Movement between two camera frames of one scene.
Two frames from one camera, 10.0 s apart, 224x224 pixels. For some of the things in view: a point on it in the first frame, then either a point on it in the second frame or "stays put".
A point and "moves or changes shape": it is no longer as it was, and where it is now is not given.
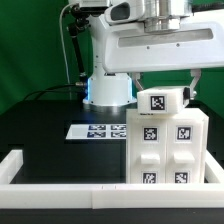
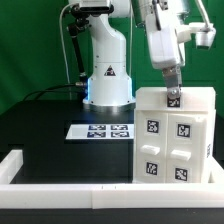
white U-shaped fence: (64, 195) stays put
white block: (184, 151) stays put
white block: (147, 151) moves or changes shape
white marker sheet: (97, 131) stays put
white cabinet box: (166, 148) -> (209, 141)
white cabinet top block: (163, 99) moves or changes shape
